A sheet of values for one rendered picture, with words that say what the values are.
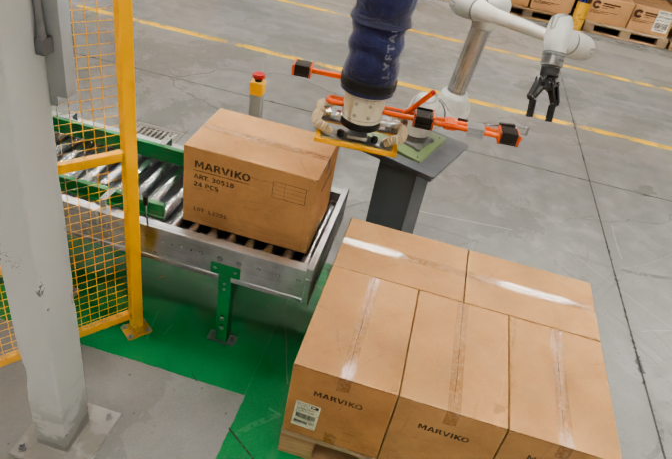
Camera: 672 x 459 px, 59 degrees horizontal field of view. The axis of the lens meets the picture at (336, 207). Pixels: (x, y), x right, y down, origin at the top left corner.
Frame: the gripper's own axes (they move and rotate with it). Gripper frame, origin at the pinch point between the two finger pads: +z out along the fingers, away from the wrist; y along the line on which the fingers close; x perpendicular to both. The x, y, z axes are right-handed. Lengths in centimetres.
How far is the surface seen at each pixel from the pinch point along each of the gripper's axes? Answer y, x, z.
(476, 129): -26.3, 9.1, 10.1
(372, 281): -41, 37, 83
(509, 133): -16.4, 0.5, 9.3
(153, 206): -116, 107, 69
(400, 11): -72, 15, -25
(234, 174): -95, 76, 47
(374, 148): -59, 31, 25
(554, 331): 17, -19, 88
